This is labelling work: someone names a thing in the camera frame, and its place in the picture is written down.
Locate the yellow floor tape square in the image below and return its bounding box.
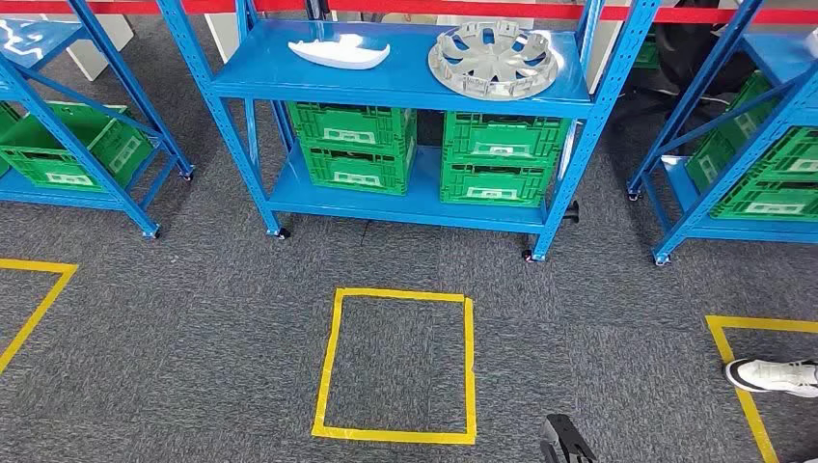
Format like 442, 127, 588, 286
0, 258, 79, 375
705, 314, 818, 463
311, 287, 478, 447

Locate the black chair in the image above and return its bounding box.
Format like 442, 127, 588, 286
654, 18, 755, 97

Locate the green plastic crate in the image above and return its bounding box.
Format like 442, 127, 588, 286
439, 159, 558, 209
632, 28, 661, 70
709, 174, 818, 223
685, 69, 782, 193
300, 140, 417, 197
0, 100, 154, 193
286, 101, 418, 153
442, 111, 572, 164
0, 101, 23, 178
756, 126, 818, 183

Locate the person's white shoe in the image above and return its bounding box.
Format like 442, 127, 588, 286
723, 357, 818, 399

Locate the grey wheel hubcap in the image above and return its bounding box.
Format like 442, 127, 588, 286
427, 18, 559, 102

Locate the white desk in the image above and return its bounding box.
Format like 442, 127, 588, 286
64, 13, 243, 83
586, 18, 626, 94

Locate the white plastic car part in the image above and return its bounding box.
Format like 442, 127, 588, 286
287, 35, 392, 70

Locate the blue metal shelf rack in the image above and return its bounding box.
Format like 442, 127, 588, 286
626, 0, 818, 266
0, 0, 196, 241
154, 0, 663, 263

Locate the red barrier belt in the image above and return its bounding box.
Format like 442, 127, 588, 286
0, 0, 818, 25

